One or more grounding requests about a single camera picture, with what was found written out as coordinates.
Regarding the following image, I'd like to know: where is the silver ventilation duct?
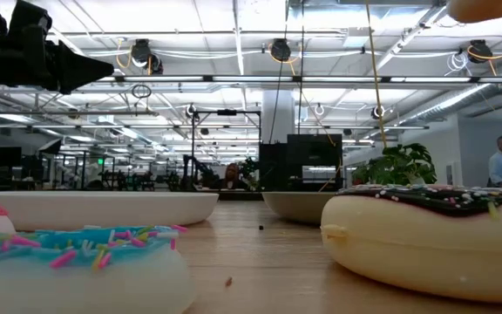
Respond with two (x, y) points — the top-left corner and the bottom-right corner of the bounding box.
(401, 82), (502, 127)

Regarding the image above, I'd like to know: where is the black monitor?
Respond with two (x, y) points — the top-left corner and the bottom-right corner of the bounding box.
(0, 146), (23, 168)

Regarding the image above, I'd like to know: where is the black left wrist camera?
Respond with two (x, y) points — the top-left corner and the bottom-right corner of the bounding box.
(7, 0), (54, 43)

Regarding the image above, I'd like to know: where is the yellow cable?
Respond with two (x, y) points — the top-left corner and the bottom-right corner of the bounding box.
(364, 0), (388, 149)

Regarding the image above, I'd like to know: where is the green potted plant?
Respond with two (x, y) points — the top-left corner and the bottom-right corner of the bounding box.
(350, 142), (438, 187)

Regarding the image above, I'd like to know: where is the white plate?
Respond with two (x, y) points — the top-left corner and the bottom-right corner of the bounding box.
(0, 190), (220, 232)

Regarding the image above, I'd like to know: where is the tan plate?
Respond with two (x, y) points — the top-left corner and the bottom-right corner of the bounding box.
(261, 191), (329, 224)

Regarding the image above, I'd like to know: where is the black metal rig frame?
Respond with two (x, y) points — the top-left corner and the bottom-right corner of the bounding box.
(191, 109), (262, 193)

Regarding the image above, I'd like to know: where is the large chocolate sprinkled donut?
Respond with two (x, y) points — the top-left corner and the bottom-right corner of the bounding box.
(320, 183), (502, 305)

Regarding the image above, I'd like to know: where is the white building pillar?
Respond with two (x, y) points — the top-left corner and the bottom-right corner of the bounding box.
(261, 89), (296, 145)

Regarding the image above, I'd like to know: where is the black computer case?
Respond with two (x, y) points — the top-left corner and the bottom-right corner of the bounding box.
(258, 133), (344, 193)

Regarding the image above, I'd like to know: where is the black cable loop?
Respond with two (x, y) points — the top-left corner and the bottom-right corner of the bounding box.
(131, 83), (153, 99)

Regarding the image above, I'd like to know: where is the black power cable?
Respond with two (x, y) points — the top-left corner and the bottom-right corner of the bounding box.
(296, 0), (307, 136)

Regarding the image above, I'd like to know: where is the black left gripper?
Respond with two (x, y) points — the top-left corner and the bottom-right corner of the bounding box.
(0, 25), (115, 95)

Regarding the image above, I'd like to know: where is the long light bar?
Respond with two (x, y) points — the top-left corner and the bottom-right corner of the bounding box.
(113, 74), (502, 85)

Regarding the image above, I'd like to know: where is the small blue sprinkled donut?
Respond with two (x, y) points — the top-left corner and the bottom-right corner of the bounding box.
(0, 224), (198, 314)

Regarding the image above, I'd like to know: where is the large pink frosted donut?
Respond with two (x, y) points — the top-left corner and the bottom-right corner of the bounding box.
(445, 0), (502, 24)

